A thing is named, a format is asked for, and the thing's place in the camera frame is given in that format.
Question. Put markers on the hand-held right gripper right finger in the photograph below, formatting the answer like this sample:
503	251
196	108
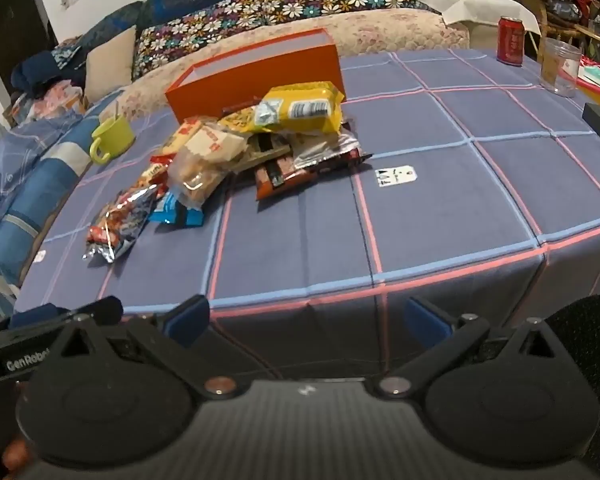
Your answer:
427	317

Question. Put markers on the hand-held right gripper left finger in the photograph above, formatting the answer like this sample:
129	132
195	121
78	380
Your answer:
190	317

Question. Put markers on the blue cookie packet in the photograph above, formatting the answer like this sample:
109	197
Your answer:
177	212

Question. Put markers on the blue red foil packet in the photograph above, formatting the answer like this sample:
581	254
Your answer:
117	222

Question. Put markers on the clear red rice cracker packet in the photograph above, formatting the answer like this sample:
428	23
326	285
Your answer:
155	172

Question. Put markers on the red white crisps packet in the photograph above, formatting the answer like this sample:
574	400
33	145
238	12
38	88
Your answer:
205	160

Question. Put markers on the dark orange snack packet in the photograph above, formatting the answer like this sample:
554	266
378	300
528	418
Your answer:
290	177

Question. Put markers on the silver snack packet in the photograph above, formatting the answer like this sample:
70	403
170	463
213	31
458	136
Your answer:
327	149

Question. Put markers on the yellow patterned snack packet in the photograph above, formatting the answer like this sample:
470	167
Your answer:
237	121

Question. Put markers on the orange cardboard box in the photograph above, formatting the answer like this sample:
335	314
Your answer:
260	75

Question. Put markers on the person's left hand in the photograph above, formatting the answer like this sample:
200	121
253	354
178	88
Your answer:
17	452

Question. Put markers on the white printed tag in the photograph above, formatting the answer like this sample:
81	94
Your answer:
40	256
397	176

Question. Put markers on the blue checked tablecloth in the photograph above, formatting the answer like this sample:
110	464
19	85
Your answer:
430	210

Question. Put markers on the person's black fleece clothing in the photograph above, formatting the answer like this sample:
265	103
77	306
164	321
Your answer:
595	360

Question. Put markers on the blue striped blanket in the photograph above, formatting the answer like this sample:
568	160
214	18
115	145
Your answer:
35	185

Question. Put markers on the green mug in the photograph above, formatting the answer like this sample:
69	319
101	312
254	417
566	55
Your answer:
115	137

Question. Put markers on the metal spoon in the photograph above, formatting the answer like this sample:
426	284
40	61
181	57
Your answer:
116	110

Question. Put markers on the pink printed cloth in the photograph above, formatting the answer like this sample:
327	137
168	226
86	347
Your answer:
55	97

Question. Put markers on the beige pillow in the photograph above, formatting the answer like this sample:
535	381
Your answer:
110	65

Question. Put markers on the clear plastic cup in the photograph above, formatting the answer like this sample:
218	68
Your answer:
560	67

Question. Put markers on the dark blue clothing heap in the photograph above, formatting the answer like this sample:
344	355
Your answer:
40	72

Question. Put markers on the red soda can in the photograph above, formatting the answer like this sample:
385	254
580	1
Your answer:
510	42

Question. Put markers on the white cloth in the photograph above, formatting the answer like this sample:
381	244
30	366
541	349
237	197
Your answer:
480	7

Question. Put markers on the dark door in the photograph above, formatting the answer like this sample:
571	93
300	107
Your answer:
15	30

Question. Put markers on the rattan chair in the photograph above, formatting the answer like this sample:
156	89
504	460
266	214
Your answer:
587	30

